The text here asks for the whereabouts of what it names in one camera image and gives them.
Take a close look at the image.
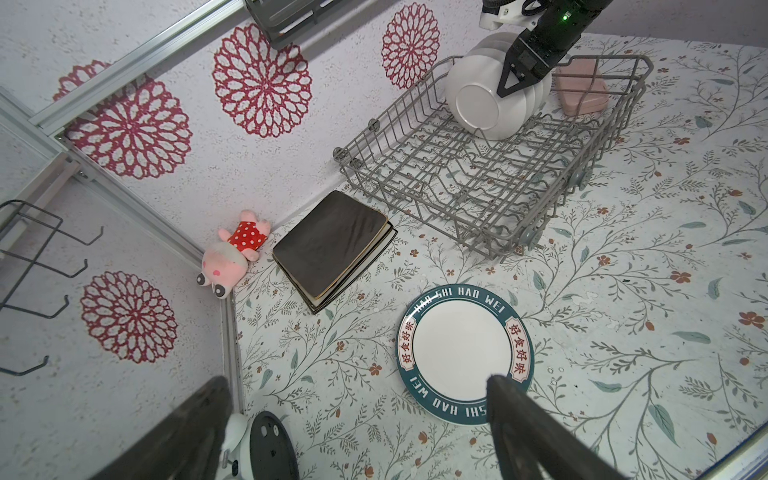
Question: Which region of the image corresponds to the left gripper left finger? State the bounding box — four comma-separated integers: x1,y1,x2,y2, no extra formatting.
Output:
93,376,233,479

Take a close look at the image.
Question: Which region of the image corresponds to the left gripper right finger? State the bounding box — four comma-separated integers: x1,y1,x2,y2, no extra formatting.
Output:
486,375,622,479

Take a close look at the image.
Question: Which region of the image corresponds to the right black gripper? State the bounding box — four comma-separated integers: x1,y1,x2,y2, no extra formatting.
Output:
496,0,600,98

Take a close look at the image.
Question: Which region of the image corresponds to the white round plate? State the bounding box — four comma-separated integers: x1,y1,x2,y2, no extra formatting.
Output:
445,55,528,141
467,33,539,119
495,30,559,110
395,284,535,426

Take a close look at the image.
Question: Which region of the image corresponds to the black square plate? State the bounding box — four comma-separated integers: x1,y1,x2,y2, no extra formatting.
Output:
272,190,389,301
279,222,398,314

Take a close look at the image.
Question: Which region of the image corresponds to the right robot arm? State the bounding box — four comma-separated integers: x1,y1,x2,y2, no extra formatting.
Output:
496,0,611,98

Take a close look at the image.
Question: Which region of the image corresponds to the pink sponge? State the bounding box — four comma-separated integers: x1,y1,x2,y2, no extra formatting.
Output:
554,58,609,117

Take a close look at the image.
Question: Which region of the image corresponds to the pink pig plush toy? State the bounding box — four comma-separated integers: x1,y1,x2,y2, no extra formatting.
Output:
196,210,271,300

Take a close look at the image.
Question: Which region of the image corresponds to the grey wire dish rack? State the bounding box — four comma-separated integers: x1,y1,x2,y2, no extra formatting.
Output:
333,55,653,259

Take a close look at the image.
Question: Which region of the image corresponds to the black wire wall basket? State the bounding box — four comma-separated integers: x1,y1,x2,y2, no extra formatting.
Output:
1,198,114,388

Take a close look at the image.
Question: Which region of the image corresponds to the grey wall shelf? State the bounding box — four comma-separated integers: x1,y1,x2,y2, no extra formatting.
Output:
243,0,358,50

